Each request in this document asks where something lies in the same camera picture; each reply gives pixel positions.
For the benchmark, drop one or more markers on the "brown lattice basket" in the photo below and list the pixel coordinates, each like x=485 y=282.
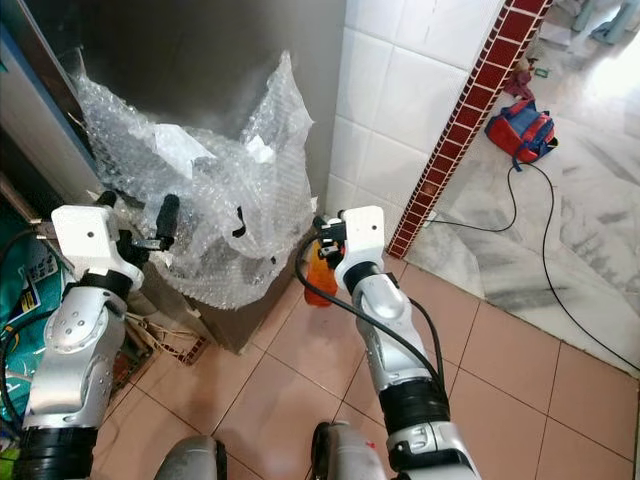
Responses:
x=175 y=345

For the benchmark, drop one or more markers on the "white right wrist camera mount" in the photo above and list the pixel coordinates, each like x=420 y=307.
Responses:
x=363 y=235

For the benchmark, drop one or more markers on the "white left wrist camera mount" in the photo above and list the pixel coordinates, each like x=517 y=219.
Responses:
x=95 y=245

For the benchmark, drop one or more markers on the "small white paper scrap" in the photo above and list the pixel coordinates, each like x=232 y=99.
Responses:
x=260 y=149

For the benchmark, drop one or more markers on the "large white paper scrap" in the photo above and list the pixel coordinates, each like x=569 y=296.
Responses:
x=185 y=148

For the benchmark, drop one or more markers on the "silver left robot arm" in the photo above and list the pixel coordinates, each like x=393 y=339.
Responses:
x=80 y=350

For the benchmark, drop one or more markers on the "red blue backpack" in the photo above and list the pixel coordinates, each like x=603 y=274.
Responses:
x=520 y=130

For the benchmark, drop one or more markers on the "blue green printed bag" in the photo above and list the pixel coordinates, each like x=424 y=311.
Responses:
x=25 y=300

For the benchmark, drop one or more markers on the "grey fridge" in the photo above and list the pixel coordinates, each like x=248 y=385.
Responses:
x=40 y=120

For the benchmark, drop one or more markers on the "wooden stick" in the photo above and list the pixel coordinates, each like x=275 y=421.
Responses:
x=20 y=205

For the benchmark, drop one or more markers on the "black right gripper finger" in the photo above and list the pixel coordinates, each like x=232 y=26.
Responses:
x=320 y=230

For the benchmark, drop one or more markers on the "grey fridge door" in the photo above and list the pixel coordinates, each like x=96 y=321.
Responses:
x=190 y=40

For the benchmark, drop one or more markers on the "orange juice bottle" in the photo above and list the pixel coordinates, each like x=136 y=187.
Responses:
x=320 y=285

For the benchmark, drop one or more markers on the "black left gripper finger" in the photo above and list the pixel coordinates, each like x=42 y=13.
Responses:
x=168 y=218
x=106 y=199

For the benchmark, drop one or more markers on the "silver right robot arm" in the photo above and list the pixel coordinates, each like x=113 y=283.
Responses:
x=390 y=320

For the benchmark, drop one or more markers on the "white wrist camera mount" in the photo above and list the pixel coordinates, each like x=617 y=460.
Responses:
x=363 y=235
x=95 y=245

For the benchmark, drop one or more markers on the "clear bubble wrap sheet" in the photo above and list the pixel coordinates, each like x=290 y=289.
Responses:
x=220 y=240

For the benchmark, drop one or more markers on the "grey right robot leg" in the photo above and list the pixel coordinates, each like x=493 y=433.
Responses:
x=350 y=455

